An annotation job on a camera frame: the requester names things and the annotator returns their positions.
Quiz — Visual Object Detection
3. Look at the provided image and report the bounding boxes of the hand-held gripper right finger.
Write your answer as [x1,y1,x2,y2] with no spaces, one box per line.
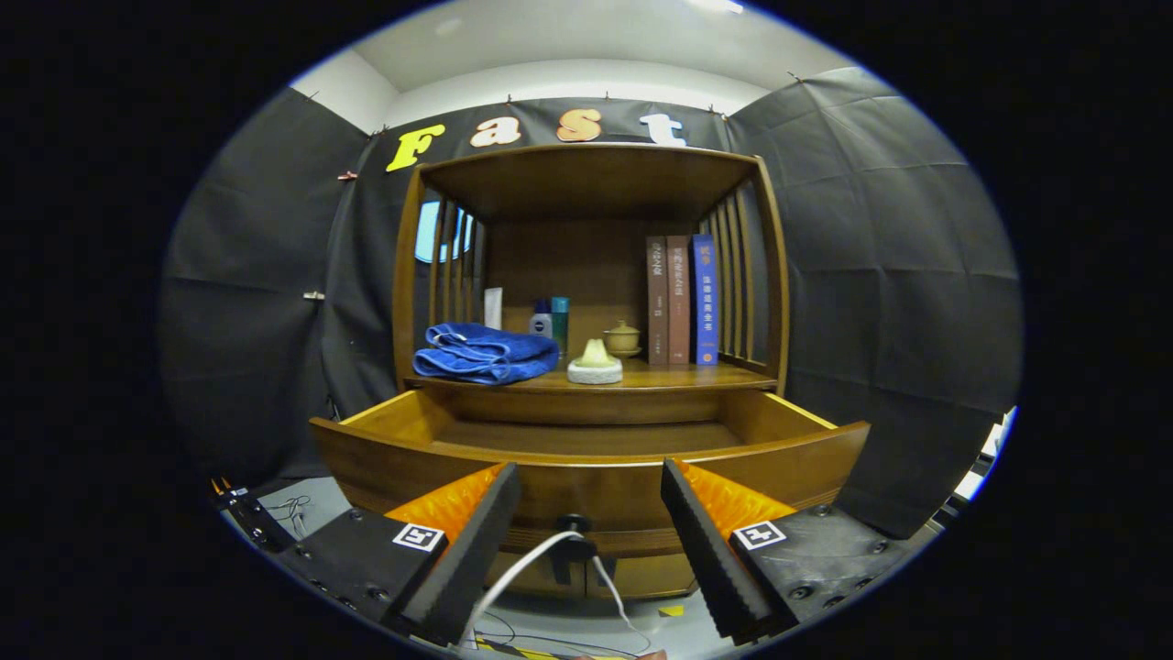
[660,458,917,645]

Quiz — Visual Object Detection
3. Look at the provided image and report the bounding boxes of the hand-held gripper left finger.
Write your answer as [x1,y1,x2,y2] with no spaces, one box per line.
[275,461,521,647]

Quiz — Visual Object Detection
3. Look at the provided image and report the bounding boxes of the brown wooden drawer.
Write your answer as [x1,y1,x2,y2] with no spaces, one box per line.
[309,388,872,558]

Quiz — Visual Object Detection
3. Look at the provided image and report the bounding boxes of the pale green soap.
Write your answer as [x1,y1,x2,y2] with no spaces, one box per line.
[566,339,624,385]

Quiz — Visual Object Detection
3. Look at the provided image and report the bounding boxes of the wooden cabinet door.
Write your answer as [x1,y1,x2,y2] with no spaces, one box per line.
[586,553,697,601]
[486,553,587,601]

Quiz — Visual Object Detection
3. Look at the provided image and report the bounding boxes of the wooden cabinet countertop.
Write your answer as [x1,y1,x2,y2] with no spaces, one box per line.
[403,353,778,393]

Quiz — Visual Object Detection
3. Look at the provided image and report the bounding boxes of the brown wooden cabinet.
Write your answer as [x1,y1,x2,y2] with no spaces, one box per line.
[392,142,791,601]

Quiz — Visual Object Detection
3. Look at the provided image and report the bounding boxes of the yellow black striped floor tape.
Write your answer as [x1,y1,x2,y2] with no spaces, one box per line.
[472,639,633,660]

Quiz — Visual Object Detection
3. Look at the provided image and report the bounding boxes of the folded blue towel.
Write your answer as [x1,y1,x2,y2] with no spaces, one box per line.
[412,322,561,386]

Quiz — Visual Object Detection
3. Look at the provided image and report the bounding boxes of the beige lidded teacup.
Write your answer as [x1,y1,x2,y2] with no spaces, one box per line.
[602,320,643,358]

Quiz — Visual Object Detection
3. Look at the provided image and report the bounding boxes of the black floor device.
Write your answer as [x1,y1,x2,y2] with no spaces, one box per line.
[213,477,296,553]

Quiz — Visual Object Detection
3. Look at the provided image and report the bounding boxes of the blue book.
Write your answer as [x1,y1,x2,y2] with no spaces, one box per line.
[689,234,720,367]

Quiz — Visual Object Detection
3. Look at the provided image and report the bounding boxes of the reddish brown book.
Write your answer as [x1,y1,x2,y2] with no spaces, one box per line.
[666,235,693,366]

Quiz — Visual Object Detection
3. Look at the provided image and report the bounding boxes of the dark brown book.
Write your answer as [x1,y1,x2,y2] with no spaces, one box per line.
[646,236,671,368]

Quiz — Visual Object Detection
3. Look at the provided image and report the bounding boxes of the white object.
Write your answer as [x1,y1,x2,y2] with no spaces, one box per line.
[953,406,1018,503]

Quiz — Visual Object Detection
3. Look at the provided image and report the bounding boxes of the black backdrop cloth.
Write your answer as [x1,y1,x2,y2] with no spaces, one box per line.
[158,66,1023,540]

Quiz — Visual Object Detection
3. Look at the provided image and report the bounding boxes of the white cable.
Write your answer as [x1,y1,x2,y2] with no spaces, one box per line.
[455,530,653,656]

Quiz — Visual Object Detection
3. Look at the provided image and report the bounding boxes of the thin floor cables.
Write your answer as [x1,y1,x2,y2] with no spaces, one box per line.
[477,610,642,659]

